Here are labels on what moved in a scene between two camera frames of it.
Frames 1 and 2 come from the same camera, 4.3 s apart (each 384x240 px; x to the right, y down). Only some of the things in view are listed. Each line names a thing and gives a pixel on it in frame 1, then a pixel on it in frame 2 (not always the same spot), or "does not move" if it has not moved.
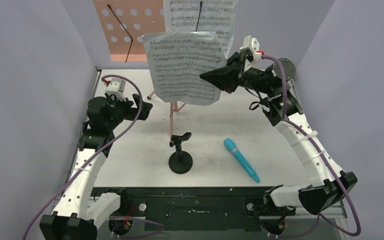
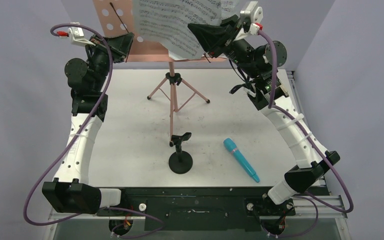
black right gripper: x=239 y=75 to x=224 y=38
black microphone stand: x=180 y=162 does not move
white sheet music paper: x=178 y=59 to x=165 y=23
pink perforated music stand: x=123 y=23 does not move
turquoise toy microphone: x=231 y=145 does not move
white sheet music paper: x=216 y=16 does not move
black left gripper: x=132 y=111 to x=120 y=46
